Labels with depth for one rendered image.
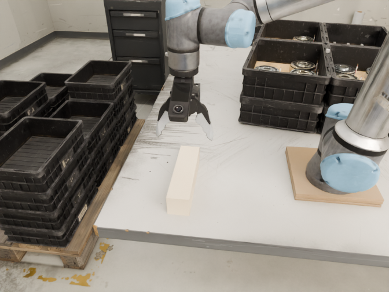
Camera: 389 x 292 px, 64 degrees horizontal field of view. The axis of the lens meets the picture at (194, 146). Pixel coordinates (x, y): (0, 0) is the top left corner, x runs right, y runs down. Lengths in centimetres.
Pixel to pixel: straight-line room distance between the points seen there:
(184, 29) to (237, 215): 49
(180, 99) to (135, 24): 198
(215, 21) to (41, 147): 116
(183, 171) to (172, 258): 80
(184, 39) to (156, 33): 191
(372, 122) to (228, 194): 42
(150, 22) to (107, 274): 184
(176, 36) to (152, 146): 51
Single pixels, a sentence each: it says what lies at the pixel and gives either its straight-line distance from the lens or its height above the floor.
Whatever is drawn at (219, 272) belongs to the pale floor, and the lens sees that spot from 159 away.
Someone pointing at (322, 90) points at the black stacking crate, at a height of 88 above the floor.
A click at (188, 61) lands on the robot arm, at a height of 109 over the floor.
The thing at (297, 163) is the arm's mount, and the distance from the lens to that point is 103.
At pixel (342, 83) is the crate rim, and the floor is 92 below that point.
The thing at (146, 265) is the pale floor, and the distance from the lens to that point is 162.
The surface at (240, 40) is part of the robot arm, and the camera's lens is 67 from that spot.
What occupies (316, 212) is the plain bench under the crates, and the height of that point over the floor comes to 70.
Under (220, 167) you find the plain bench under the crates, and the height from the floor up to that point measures 70.
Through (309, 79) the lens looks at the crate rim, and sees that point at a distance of 113.
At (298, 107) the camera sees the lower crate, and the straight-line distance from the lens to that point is 118.
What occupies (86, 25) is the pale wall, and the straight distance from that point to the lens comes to 512.
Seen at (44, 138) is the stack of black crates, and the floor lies 49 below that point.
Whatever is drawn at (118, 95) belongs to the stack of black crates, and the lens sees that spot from 200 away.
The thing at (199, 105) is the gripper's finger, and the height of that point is 97.
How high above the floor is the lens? 133
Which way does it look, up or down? 35 degrees down
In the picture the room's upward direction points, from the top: straight up
